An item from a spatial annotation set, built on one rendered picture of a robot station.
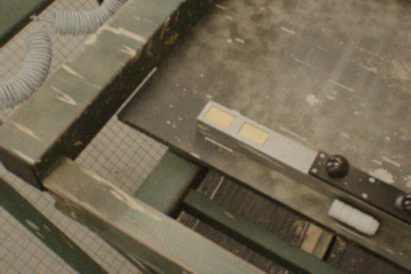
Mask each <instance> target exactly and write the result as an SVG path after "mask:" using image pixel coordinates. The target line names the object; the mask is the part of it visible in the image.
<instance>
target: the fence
mask: <svg viewBox="0 0 411 274"><path fill-rule="evenodd" d="M212 106H214V107H215V108H217V109H219V110H222V111H223V112H225V113H227V114H230V115H231V116H233V117H235V119H234V122H233V123H232V124H231V126H230V127H229V128H228V129H226V128H225V127H223V126H220V125H218V124H217V123H215V122H212V121H210V120H209V119H207V118H205V116H206V114H207V113H208V111H209V110H210V108H211V107H212ZM245 123H247V124H250V125H252V126H254V127H256V128H257V129H260V130H262V131H264V132H265V133H268V134H269V137H268V138H267V140H266V142H265V144H264V146H261V145H258V144H257V143H255V142H253V141H250V140H249V139H247V138H244V137H242V136H241V135H239V134H238V132H239V131H240V130H241V129H242V126H243V125H244V124H245ZM197 131H199V132H201V133H203V134H205V135H207V136H208V137H210V138H213V139H214V140H216V141H218V142H221V143H222V144H224V145H226V146H229V147H230V148H232V149H234V150H237V151H238V152H239V153H241V154H245V155H246V156H247V157H249V158H253V159H254V160H255V161H257V162H261V163H262V164H263V165H265V166H268V167H269V168H271V169H272V170H276V171H277V172H279V173H281V174H284V175H285V176H287V177H289V178H292V179H293V180H295V181H296V182H299V183H300V184H302V185H304V186H307V187H308V188H310V189H312V190H314V191H316V192H318V193H321V194H322V195H323V196H325V197H328V198H330V199H331V200H333V201H334V200H335V199H337V200H339V201H341V202H343V203H344V204H348V205H349V206H350V207H352V208H356V209H357V210H358V211H361V212H362V213H365V214H366V215H370V216H371V217H373V218H374V219H376V220H377V222H378V223H379V224H380V225H381V226H385V227H387V228H388V229H389V230H392V231H395V232H396V233H398V234H400V235H402V236H404V237H406V238H408V239H409V240H411V226H410V225H408V224H406V223H404V222H402V221H400V220H399V219H396V218H394V217H392V216H391V215H387V214H385V213H384V212H383V211H379V210H377V209H376V208H375V207H371V206H370V205H368V204H367V203H364V202H362V201H360V200H358V199H356V198H354V197H352V196H350V195H349V194H347V193H344V192H343V191H341V190H339V189H336V188H335V187H334V186H331V185H328V184H327V183H326V182H322V181H320V180H319V179H318V178H314V177H312V176H311V175H310V174H308V173H307V172H308V170H309V169H310V167H311V164H312V162H313V161H314V160H315V156H316V154H318V153H317V152H316V151H314V150H311V149H309V148H308V147H306V146H303V145H301V144H300V143H298V142H295V141H293V140H292V139H290V138H287V137H285V136H283V135H281V134H278V133H276V132H275V131H273V130H270V129H268V128H267V127H265V126H262V125H260V124H258V123H257V122H253V121H252V120H250V119H249V118H245V117H244V116H242V115H241V114H237V113H236V112H234V111H232V110H229V109H228V108H226V107H224V106H221V105H220V104H218V103H216V102H213V101H212V100H210V102H209V103H208V104H207V105H206V107H205V108H204V109H203V110H202V111H201V114H199V116H198V117H197Z"/></svg>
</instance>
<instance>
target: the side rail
mask: <svg viewBox="0 0 411 274"><path fill-rule="evenodd" d="M43 185H44V186H45V187H46V188H48V189H50V191H51V193H52V197H53V198H54V200H55V205H54V206H55V208H56V210H58V211H60V212H62V213H64V214H65V215H66V216H68V217H69V218H71V219H72V220H75V221H76V222H77V223H79V224H81V225H83V226H84V227H85V228H87V229H88V230H90V231H91V232H94V233H95V234H96V235H98V236H100V237H101V238H103V239H104V240H107V241H108V242H109V243H110V244H113V245H115V247H118V248H119V249H120V250H122V251H123V252H126V253H127V254H129V255H130V256H132V257H134V259H136V260H139V261H140V262H141V263H142V264H145V265H146V266H147V267H149V268H151V269H153V270H154V271H155V272H158V273H159V274H267V272H264V271H263V270H261V269H259V268H256V267H255V266H254V265H253V264H250V263H248V262H247V261H245V260H243V259H242V258H240V257H239V256H236V255H235V254H233V252H229V251H228V250H226V249H225V248H223V247H221V246H220V245H217V244H216V243H214V242H213V241H210V240H209V239H207V238H205V237H204V236H202V235H200V234H198V233H197V232H196V231H194V230H191V229H189V228H188V227H187V226H184V225H183V224H181V223H179V222H178V221H176V220H174V219H173V218H170V217H169V216H168V215H166V214H163V213H161V211H158V210H157V209H155V208H153V207H151V206H150V205H149V204H147V203H145V202H142V201H141V200H140V199H138V198H136V197H134V196H133V195H132V194H129V193H128V192H126V191H125V190H122V189H121V188H119V187H118V186H115V185H114V184H112V183H111V182H108V181H107V180H106V179H104V178H101V177H100V176H99V175H98V174H94V173H93V172H91V171H90V170H87V169H86V168H85V167H83V166H81V165H79V163H77V162H74V161H72V160H71V159H70V158H67V157H63V160H62V161H61V162H60V163H59V164H58V165H57V166H56V167H55V169H54V170H52V173H51V174H49V175H48V177H47V178H45V180H44V179H43Z"/></svg>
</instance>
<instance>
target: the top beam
mask: <svg viewBox="0 0 411 274"><path fill-rule="evenodd" d="M212 2H213V0H128V1H127V2H126V3H125V4H124V5H123V6H122V7H121V8H120V9H119V10H118V11H117V12H116V13H115V14H114V15H113V16H111V18H110V19H109V20H107V22H106V23H105V24H103V26H102V27H101V28H99V30H98V31H97V32H95V34H94V35H93V36H91V38H90V39H89V40H87V42H86V43H84V44H83V46H82V47H80V48H79V50H78V51H76V52H75V54H74V55H72V56H71V57H70V58H69V59H68V60H67V61H66V62H65V63H64V64H63V65H62V66H61V67H60V68H59V69H58V70H57V71H56V72H55V73H54V74H53V75H52V76H51V77H50V78H49V79H48V80H47V81H46V82H45V84H43V85H42V86H41V88H39V89H38V90H37V92H35V93H34V94H33V95H31V96H30V98H29V99H27V100H26V102H25V103H23V104H22V106H21V107H19V108H18V110H17V111H15V112H14V114H13V115H11V117H10V118H9V119H7V121H6V122H5V123H4V124H3V125H2V126H0V162H1V163H2V165H3V166H4V169H6V170H8V171H9V172H10V173H12V174H14V175H15V176H16V177H19V178H21V179H22V180H23V181H25V182H26V183H28V184H30V185H32V186H33V187H34V188H35V189H38V190H40V191H41V192H44V191H45V192H48V191H49V189H48V188H46V187H45V186H44V185H43V175H44V174H45V173H46V172H47V171H48V170H49V169H50V168H51V167H52V166H53V164H54V163H55V162H56V161H57V160H58V159H59V157H60V156H61V155H62V156H63V157H64V156H65V155H67V158H70V159H71V160H72V161H75V159H76V158H78V157H79V155H80V154H81V153H82V151H83V150H85V149H86V147H87V146H88V145H89V144H90V142H91V141H92V140H93V139H94V138H95V137H96V135H97V134H98V133H99V132H100V130H101V129H102V128H103V127H104V126H105V125H106V124H107V123H108V122H109V120H110V119H111V118H113V115H114V114H116V113H117V110H119V109H120V108H121V106H122V105H123V104H124V103H125V102H126V100H127V99H128V98H129V97H130V96H131V95H132V94H133V93H134V92H135V90H137V88H138V87H139V86H140V85H141V83H142V82H144V80H145V78H147V77H148V75H149V74H150V73H151V72H152V71H153V69H154V68H155V67H157V65H158V64H159V63H160V62H161V60H162V59H163V58H165V55H167V54H168V53H169V51H170V50H171V49H172V48H173V47H174V45H175V44H176V43H177V42H178V40H179V39H181V37H182V36H183V35H184V34H185V33H186V31H187V30H188V29H189V28H190V27H191V26H192V25H193V24H194V23H195V22H196V21H197V19H198V18H199V17H200V16H201V14H202V13H203V12H204V11H205V9H206V8H208V7H209V4H211V3H212Z"/></svg>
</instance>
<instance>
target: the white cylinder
mask: <svg viewBox="0 0 411 274"><path fill-rule="evenodd" d="M328 214H329V215H330V216H333V217H334V218H337V219H339V220H340V221H341V222H343V223H346V224H347V225H349V226H351V227H355V229H357V230H358V231H362V232H363V233H365V234H366V233H367V234H369V235H371V234H372V235H373V234H374V233H375V231H376V230H377V226H378V225H379V223H378V222H377V220H376V219H374V218H373V217H371V216H370V215H366V214H365V213H362V212H361V211H358V210H357V209H356V208H352V207H350V206H349V205H348V204H344V203H343V202H341V201H339V200H337V199H335V200H334V201H333V204H332V206H331V208H330V211H329V212H328Z"/></svg>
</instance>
